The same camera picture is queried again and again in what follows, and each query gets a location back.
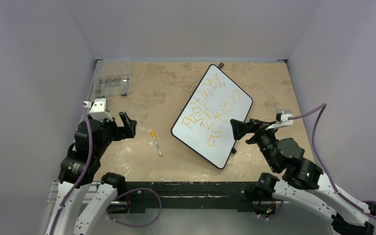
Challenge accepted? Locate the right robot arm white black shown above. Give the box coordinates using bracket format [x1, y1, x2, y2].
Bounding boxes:
[230, 115, 376, 235]

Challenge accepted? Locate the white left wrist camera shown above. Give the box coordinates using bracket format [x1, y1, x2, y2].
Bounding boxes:
[83, 98, 113, 122]

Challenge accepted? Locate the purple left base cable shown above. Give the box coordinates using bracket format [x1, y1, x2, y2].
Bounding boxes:
[105, 188, 162, 228]

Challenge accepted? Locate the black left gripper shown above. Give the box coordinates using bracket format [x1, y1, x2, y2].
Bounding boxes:
[94, 111, 136, 157]

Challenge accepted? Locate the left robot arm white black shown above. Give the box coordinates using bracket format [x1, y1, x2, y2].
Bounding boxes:
[45, 112, 138, 235]

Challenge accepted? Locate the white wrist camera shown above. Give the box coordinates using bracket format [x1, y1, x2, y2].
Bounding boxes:
[266, 110, 293, 130]
[83, 98, 113, 122]

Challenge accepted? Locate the white board marker pen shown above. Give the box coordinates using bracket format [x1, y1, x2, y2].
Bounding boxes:
[153, 136, 163, 157]

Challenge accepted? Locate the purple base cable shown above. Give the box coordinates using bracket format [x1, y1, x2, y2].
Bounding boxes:
[258, 201, 286, 221]
[105, 188, 162, 228]

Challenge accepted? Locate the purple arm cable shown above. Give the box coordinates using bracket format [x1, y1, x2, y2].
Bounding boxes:
[48, 102, 94, 235]
[288, 103, 376, 227]

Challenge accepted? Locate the white whiteboard black frame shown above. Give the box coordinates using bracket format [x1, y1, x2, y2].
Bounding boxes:
[171, 64, 253, 169]

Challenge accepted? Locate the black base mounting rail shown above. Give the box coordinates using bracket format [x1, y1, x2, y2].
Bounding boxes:
[95, 181, 287, 214]

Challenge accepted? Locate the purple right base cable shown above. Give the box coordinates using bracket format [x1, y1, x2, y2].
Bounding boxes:
[258, 201, 286, 221]

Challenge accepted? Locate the clear plastic screw box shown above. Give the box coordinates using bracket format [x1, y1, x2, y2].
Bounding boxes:
[93, 72, 133, 98]

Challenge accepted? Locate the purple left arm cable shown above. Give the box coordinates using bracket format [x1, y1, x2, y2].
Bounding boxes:
[48, 102, 94, 235]

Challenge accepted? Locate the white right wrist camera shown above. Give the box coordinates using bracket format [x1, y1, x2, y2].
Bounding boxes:
[266, 110, 293, 130]

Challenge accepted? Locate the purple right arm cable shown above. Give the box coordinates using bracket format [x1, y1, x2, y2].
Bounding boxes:
[288, 103, 376, 227]

